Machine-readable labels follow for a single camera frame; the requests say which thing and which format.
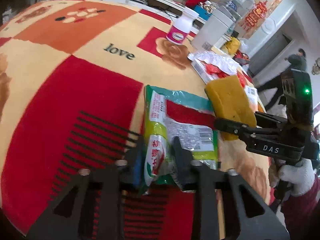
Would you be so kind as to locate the white blue toothpaste box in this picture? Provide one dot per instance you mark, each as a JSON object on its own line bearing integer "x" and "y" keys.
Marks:
{"x": 250, "y": 91}

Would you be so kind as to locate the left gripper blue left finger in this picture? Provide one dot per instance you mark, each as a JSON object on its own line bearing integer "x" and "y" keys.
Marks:
{"x": 133, "y": 173}

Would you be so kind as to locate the white TV cabinet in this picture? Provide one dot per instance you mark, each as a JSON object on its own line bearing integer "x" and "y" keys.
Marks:
{"x": 166, "y": 8}

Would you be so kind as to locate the yellow bag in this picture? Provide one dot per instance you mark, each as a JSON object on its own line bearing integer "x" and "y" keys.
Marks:
{"x": 232, "y": 46}

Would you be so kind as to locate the green snack bag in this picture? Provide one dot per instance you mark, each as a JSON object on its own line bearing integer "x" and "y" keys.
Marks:
{"x": 180, "y": 139}

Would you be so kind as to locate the white pink pill bottle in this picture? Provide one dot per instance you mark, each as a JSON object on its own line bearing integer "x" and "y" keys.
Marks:
{"x": 181, "y": 27}

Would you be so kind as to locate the red plastic bag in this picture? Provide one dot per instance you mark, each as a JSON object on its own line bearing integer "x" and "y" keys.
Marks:
{"x": 213, "y": 73}

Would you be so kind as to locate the colourful love blanket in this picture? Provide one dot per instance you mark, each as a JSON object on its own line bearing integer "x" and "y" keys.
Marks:
{"x": 73, "y": 74}

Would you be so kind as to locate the white tall carton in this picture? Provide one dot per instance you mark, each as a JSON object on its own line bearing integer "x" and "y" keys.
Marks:
{"x": 214, "y": 28}

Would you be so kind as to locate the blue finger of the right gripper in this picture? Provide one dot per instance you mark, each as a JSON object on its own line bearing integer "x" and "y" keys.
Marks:
{"x": 269, "y": 119}
{"x": 233, "y": 130}

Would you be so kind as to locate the white gloved right hand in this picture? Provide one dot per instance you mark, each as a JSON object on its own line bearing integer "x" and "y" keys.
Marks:
{"x": 302, "y": 178}

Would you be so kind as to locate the yellow sponge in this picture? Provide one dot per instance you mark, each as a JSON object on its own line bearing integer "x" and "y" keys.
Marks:
{"x": 230, "y": 101}

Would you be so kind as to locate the clear plastic wrapper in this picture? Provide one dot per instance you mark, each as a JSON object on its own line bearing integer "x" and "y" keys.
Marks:
{"x": 224, "y": 63}

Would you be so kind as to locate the blue storage basket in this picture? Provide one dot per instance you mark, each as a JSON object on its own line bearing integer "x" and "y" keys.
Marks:
{"x": 204, "y": 14}

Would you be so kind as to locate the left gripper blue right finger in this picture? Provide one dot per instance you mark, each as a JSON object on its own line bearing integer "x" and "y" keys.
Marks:
{"x": 182, "y": 171}

